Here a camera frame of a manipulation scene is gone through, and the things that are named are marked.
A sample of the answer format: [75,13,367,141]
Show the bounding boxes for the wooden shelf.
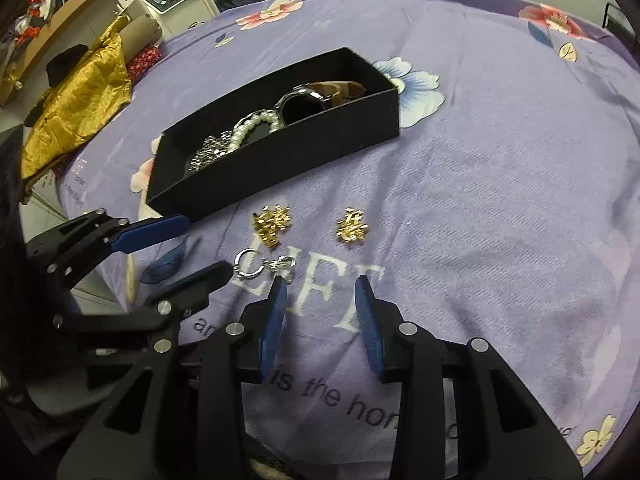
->
[0,0,121,106]

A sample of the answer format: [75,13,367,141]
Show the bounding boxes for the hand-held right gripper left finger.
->
[55,275,290,480]

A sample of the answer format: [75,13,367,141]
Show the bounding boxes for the tan fabric roll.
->
[122,14,163,58]

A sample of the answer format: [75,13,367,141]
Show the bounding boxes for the silver chain bracelet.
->
[189,132,233,173]

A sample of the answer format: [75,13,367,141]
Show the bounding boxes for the large gold brooch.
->
[251,203,293,251]

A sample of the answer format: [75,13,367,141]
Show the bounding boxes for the silver hoop ring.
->
[234,248,267,280]

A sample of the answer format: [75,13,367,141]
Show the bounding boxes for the purple floral blanket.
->
[50,0,640,480]

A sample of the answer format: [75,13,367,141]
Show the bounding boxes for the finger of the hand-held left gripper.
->
[52,261,235,353]
[24,208,191,291]

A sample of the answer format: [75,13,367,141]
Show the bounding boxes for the white pearl bracelet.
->
[227,108,282,153]

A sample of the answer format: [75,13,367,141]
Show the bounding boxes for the small gold brooch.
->
[334,207,366,245]

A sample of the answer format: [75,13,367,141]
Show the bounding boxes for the black cardboard box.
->
[145,46,401,223]

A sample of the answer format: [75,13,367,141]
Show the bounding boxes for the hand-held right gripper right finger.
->
[353,275,583,480]

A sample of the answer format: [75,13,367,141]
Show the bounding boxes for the gold shiny cloth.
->
[20,15,133,181]

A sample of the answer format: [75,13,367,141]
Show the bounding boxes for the black dial wrist watch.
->
[274,77,368,126]

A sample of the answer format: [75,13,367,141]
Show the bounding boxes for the black hat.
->
[24,44,91,126]

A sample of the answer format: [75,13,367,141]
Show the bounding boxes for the folded clothes pile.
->
[10,0,57,36]

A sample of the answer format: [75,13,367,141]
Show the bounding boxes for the red patterned cloth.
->
[127,45,163,81]

